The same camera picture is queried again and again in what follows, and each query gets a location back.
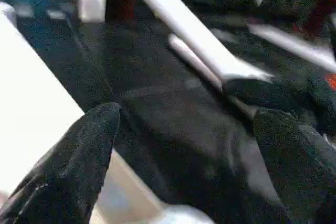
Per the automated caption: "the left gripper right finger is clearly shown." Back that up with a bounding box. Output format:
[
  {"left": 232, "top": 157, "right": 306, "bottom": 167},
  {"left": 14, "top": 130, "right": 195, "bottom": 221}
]
[{"left": 252, "top": 109, "right": 336, "bottom": 224}]

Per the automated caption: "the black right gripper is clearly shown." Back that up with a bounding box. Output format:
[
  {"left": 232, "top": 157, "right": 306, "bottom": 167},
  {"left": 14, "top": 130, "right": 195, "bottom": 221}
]
[{"left": 224, "top": 73, "right": 336, "bottom": 143}]

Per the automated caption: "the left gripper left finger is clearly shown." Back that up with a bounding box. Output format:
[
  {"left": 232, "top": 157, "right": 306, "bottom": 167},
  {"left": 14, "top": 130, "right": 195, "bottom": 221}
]
[{"left": 0, "top": 103, "right": 122, "bottom": 224}]

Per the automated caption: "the white plastic table top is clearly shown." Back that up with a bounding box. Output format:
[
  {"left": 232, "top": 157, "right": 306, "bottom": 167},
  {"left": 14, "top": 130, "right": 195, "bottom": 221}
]
[{"left": 0, "top": 3, "right": 216, "bottom": 224}]

